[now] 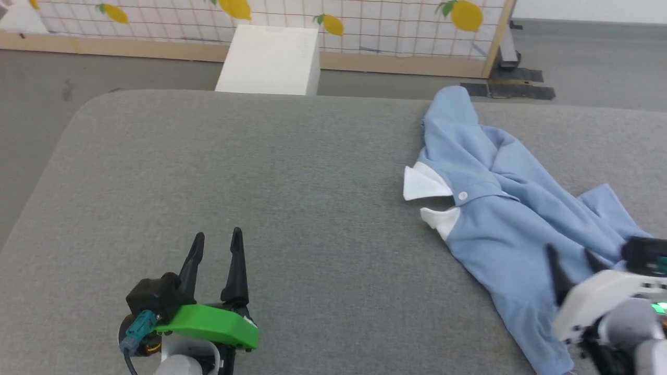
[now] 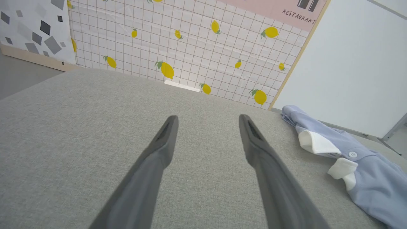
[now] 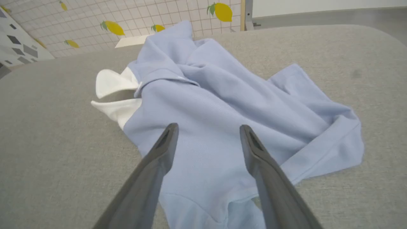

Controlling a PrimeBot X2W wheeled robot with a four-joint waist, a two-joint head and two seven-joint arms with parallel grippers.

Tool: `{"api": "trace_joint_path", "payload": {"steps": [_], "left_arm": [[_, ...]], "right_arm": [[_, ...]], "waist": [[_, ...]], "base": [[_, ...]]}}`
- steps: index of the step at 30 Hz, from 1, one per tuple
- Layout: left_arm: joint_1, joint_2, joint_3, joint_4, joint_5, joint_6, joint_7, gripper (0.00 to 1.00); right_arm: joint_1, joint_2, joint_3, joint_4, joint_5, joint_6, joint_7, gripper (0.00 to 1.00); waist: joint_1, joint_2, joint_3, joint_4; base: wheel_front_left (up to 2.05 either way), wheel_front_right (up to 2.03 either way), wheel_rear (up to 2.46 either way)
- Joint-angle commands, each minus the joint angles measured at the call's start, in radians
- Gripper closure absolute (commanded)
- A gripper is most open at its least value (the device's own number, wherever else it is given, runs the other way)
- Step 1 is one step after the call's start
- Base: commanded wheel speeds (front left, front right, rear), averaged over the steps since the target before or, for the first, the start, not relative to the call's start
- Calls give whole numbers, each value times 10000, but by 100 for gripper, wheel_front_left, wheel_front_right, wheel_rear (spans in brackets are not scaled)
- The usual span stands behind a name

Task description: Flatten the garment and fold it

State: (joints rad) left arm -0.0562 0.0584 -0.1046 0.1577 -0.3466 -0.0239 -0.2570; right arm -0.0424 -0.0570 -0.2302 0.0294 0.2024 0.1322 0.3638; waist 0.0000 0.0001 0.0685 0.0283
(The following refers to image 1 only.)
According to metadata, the light blue polo shirt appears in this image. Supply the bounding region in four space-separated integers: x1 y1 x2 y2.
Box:
403 85 652 375

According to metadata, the white rectangular box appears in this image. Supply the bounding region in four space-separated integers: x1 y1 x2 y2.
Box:
215 24 322 96

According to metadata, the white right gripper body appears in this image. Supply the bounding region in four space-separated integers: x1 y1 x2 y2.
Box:
552 271 667 342

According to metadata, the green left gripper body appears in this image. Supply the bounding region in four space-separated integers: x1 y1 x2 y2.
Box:
154 304 260 351

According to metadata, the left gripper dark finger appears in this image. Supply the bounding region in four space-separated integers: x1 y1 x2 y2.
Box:
221 227 250 308
179 232 205 297

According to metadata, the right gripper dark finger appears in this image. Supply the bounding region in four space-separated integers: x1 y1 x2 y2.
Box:
546 245 574 305
584 249 608 274

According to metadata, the lemon print wooden frame partition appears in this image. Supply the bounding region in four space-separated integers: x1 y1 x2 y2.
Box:
0 0 517 79

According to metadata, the short black floor tape strip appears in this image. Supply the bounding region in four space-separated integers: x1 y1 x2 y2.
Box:
490 68 544 83

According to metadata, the long black floor tape strip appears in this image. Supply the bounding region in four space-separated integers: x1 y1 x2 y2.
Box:
461 82 556 101

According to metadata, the grey metal partition stand foot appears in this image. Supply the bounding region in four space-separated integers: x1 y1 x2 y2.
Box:
499 20 524 71

